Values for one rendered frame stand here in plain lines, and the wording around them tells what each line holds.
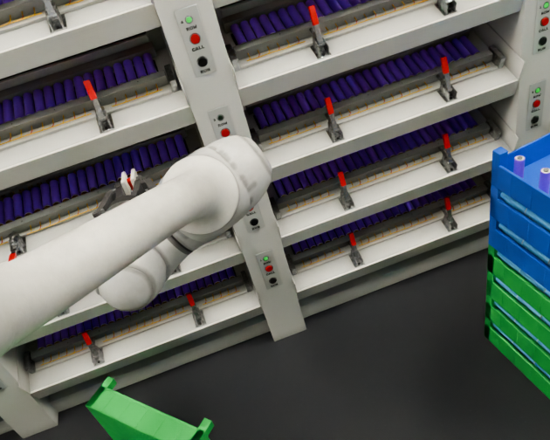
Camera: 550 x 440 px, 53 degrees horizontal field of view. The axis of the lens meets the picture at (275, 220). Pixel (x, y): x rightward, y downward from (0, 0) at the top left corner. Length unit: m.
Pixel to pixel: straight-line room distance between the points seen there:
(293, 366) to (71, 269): 1.03
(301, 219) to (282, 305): 0.25
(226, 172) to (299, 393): 0.83
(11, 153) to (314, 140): 0.60
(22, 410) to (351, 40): 1.17
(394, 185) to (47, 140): 0.77
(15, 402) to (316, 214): 0.87
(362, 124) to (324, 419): 0.69
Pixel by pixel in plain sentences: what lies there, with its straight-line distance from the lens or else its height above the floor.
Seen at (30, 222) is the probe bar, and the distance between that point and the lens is 1.24.
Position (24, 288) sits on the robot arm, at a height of 0.92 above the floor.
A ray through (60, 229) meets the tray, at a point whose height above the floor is 0.55.
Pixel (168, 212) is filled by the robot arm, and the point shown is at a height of 0.86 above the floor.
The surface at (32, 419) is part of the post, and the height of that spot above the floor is 0.06.
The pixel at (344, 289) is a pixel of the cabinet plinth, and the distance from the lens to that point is 1.53.
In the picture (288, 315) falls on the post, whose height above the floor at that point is 0.08.
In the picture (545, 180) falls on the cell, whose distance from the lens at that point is 1.07.
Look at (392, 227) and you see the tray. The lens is 1.50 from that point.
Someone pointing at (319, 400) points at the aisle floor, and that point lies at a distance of 1.40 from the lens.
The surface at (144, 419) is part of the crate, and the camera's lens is 1.26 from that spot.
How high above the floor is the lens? 1.19
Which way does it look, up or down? 39 degrees down
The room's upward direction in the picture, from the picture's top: 16 degrees counter-clockwise
